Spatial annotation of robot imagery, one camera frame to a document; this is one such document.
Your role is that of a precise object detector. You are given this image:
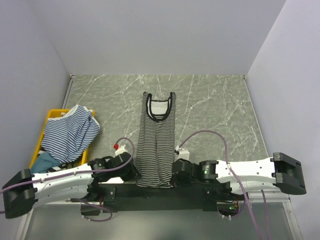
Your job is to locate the black white striped tank top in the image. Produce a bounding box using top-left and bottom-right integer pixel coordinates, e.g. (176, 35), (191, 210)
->
(134, 92), (176, 189)

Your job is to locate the blue white striped tank top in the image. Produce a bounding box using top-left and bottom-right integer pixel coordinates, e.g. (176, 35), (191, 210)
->
(41, 104), (101, 164)

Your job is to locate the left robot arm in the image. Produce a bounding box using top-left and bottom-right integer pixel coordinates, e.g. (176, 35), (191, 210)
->
(0, 152), (141, 219)

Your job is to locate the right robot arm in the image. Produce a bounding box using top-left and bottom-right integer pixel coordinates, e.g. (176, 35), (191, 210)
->
(171, 152), (307, 200)

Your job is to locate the teal tank top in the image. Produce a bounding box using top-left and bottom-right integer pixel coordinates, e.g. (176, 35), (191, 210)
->
(30, 152), (62, 174)

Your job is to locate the black base beam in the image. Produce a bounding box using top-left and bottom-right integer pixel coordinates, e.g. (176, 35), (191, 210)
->
(79, 182), (241, 218)

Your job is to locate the yellow plastic bin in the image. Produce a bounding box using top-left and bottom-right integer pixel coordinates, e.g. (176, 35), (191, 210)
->
(29, 108), (95, 168)

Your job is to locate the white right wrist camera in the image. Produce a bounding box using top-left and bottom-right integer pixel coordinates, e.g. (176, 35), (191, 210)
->
(175, 146), (190, 161)

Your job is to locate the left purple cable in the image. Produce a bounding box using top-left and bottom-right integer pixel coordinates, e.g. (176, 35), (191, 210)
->
(0, 136), (136, 223)

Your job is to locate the aluminium rail frame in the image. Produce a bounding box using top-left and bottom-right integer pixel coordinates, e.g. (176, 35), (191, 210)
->
(15, 191), (301, 240)

